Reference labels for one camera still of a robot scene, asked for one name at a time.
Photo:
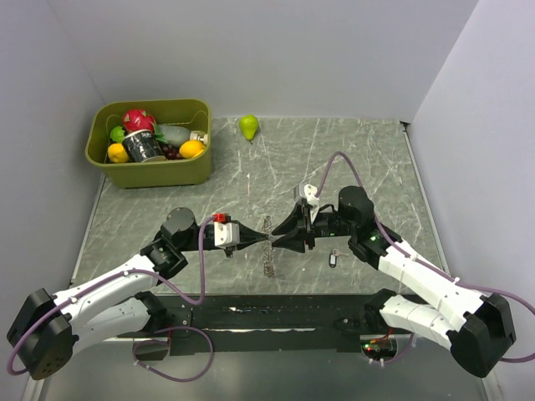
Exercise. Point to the red dragon fruit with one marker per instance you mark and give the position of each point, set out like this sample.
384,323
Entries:
138,119

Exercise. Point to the black printed can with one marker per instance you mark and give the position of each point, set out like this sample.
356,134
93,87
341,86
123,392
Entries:
141,146

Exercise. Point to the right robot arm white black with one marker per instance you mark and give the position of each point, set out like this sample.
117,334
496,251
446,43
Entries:
475,328

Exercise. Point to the green pear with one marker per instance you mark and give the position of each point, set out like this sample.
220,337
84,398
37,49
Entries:
249,125

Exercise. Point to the black tag key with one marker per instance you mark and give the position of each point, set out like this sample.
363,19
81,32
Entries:
334,256

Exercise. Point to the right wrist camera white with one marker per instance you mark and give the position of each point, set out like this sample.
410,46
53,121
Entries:
306,195

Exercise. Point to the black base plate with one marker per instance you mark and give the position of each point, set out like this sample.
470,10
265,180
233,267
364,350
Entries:
258,323

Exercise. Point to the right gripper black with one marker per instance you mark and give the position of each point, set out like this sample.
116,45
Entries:
299,230

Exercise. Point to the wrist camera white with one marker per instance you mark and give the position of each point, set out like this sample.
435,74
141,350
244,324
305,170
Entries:
306,195
226,232

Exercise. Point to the orange fruit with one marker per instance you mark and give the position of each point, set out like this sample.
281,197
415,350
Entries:
191,149

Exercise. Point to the metal disc with key rings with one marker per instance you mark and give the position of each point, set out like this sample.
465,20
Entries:
267,249

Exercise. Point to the olive green plastic bin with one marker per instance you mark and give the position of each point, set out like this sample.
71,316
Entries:
193,114

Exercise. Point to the green lime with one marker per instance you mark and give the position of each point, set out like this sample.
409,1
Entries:
117,134

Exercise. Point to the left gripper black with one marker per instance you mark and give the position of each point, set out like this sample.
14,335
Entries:
247,236

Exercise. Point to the clear plastic bottle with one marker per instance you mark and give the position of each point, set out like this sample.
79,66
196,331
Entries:
176,135

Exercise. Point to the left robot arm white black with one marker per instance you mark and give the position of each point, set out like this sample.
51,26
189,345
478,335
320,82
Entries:
50,329

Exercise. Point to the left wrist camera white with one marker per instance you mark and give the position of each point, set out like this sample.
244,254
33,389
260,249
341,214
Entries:
226,232

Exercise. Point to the yellow lemon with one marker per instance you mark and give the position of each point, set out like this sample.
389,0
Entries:
117,154

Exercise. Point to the dark red grapes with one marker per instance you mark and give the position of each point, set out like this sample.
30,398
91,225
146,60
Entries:
170,152

